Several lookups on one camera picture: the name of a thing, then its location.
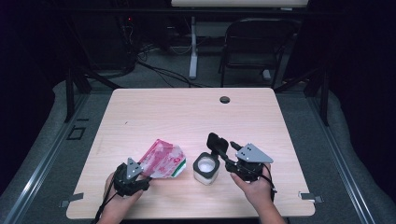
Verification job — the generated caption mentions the black floor cables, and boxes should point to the black floor cables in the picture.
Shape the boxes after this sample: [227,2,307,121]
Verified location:
[136,59,206,89]

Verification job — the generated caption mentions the hand-held gripper black cable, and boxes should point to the hand-held gripper black cable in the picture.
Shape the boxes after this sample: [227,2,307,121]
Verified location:
[261,174,277,201]
[92,183,120,224]

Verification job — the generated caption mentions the grey tape piece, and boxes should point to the grey tape piece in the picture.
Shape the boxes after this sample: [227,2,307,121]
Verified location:
[298,191,324,203]
[60,192,85,208]

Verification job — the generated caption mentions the black computer case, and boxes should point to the black computer case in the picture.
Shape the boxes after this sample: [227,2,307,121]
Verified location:
[90,12,138,71]

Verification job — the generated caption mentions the right hand-held gripper black cable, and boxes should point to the right hand-held gripper black cable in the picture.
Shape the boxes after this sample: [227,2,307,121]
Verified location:
[261,174,277,201]

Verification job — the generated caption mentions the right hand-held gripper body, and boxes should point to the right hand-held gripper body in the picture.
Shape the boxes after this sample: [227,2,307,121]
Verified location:
[225,143,275,183]

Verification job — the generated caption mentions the black folding chair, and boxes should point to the black folding chair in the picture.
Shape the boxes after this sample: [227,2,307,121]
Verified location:
[219,17,300,90]

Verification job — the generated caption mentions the black metal stand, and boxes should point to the black metal stand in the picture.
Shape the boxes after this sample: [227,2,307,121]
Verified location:
[64,66,120,123]
[274,66,331,127]

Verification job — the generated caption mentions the white desk leg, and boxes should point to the white desk leg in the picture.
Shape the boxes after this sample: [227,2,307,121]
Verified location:
[189,16,199,79]

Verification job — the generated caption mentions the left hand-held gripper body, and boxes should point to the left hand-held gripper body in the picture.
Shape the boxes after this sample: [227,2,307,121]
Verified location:
[112,157,150,198]

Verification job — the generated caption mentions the person's left hand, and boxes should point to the person's left hand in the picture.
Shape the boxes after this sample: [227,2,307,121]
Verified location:
[102,172,144,218]

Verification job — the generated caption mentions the left hand-held gripper black cable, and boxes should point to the left hand-held gripper black cable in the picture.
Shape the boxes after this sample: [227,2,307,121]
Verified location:
[92,183,120,224]

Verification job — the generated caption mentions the white round container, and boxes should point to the white round container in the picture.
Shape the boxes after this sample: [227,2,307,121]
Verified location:
[192,133,230,186]

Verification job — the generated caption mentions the person's right hand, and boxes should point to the person's right hand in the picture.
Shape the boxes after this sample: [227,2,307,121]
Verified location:
[230,163,276,213]

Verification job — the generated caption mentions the red white plastic zip bag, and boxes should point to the red white plastic zip bag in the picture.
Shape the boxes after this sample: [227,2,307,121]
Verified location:
[138,138,188,180]

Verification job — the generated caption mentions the white powder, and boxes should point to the white powder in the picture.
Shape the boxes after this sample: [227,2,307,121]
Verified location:
[198,157,216,173]

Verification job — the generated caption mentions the metal floor rail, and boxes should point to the metal floor rail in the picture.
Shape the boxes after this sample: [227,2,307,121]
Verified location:
[306,96,376,224]
[3,92,90,224]

